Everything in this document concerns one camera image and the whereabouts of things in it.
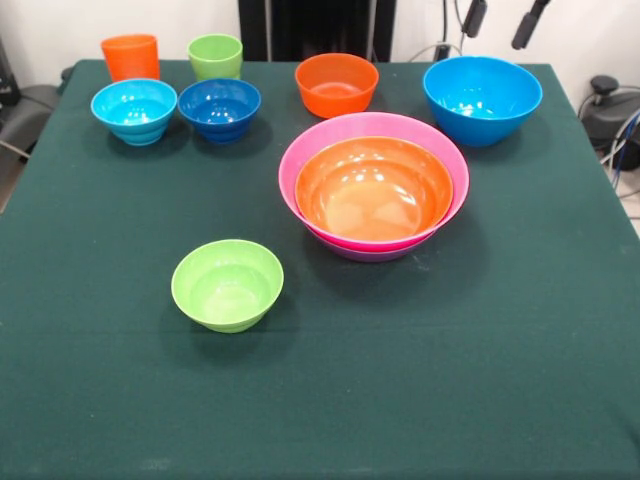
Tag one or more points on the small deep orange bowl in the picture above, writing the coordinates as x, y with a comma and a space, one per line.
336, 82

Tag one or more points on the small dark blue bowl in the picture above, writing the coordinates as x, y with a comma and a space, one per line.
220, 112

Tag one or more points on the wide orange bowl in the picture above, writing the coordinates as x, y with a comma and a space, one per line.
375, 195

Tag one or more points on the large pink bowl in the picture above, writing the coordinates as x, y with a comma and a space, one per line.
287, 175

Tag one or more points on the green cup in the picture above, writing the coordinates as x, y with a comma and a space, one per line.
215, 57

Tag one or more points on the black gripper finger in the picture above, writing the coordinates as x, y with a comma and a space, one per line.
474, 19
527, 27

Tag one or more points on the small light blue bowl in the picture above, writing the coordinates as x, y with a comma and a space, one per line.
134, 112

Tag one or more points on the medium blue bowl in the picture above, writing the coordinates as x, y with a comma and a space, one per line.
482, 102

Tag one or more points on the grey wheeled floor base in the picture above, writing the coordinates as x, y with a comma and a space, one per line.
30, 112
612, 107

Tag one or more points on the orange cup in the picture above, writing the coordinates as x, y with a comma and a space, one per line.
130, 57

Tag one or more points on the dark green tablecloth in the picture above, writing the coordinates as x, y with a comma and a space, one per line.
320, 400

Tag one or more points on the purple bowl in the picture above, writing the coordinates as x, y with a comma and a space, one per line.
372, 256

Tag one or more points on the small green bowl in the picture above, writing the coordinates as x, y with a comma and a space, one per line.
227, 290

